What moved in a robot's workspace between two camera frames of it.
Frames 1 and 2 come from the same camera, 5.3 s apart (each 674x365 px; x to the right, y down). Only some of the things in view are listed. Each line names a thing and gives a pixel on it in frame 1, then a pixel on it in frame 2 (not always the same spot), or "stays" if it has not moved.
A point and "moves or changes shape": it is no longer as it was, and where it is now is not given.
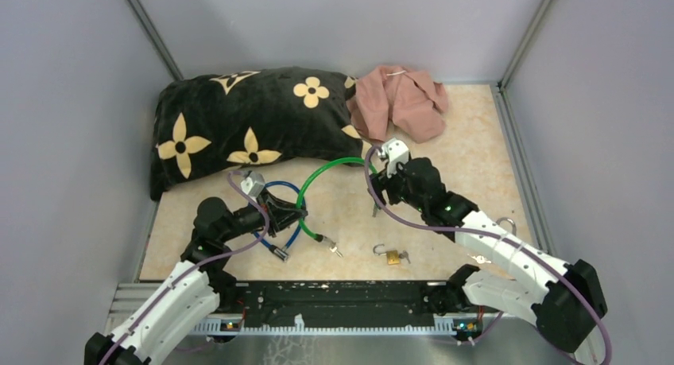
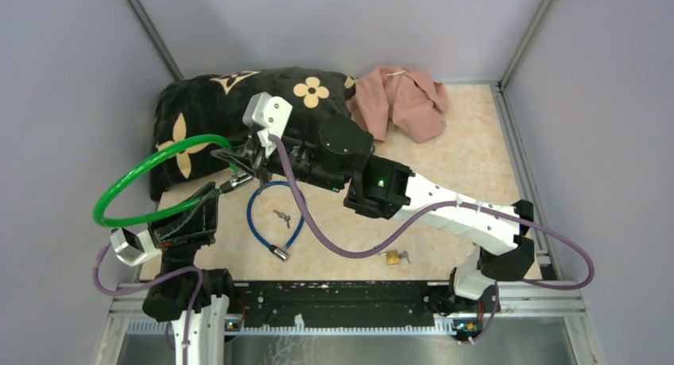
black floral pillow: (211, 124) stays
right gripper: (381, 181) → (246, 156)
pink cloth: (411, 102) stays
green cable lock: (327, 163) moves or changes shape
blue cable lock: (276, 250) stays
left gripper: (288, 215) → (192, 227)
